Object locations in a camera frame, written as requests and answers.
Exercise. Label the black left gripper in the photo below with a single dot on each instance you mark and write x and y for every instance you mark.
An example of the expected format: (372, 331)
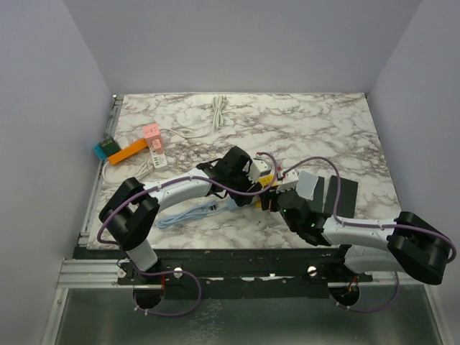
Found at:
(249, 186)

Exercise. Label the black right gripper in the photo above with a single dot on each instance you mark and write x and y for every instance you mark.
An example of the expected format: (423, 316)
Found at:
(273, 195)

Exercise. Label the yellow cube socket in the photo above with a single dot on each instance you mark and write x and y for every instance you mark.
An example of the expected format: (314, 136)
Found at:
(265, 181)

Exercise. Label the light blue power strip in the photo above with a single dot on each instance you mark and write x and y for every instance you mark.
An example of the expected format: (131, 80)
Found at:
(231, 205)

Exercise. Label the white tiger cube socket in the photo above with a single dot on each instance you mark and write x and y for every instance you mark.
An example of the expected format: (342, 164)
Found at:
(258, 168)

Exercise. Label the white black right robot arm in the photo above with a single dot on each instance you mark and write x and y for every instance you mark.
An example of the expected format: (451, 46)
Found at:
(406, 243)

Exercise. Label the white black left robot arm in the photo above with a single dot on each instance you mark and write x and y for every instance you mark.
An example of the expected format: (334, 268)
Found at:
(130, 213)

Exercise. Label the teal blue plug block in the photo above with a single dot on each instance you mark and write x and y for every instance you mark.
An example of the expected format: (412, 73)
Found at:
(106, 148)

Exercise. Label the black block under box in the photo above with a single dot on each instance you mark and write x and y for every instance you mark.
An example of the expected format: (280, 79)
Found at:
(316, 205)

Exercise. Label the white green usb charger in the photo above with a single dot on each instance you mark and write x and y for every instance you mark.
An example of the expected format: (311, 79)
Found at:
(159, 160)

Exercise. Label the black flat block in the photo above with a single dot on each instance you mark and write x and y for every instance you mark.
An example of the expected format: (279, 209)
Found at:
(347, 200)

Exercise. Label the orange power strip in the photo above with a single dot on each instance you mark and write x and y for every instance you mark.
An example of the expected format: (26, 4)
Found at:
(127, 152)

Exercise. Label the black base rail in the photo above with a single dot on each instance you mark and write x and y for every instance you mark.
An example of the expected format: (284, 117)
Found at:
(240, 274)

